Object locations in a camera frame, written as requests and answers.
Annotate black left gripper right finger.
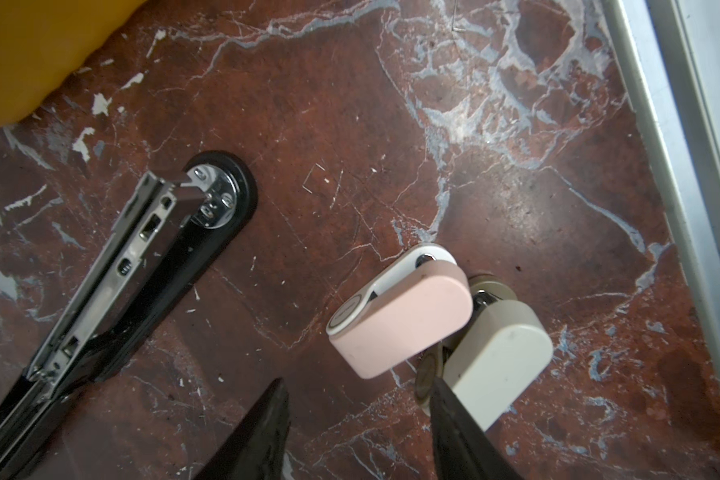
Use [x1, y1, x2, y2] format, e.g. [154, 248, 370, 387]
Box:
[429, 377, 522, 480]

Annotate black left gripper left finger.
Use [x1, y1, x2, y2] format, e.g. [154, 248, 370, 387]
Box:
[195, 378, 290, 480]

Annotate beige mini stapler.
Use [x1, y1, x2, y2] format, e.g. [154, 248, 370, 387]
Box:
[414, 275, 553, 431]

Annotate black metal stapler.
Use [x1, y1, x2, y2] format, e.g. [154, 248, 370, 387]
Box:
[0, 150, 257, 479]

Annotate yellow plastic tray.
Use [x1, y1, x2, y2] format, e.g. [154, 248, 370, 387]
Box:
[0, 1, 142, 127]

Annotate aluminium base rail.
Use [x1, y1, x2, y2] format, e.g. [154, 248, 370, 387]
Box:
[603, 1, 720, 380]

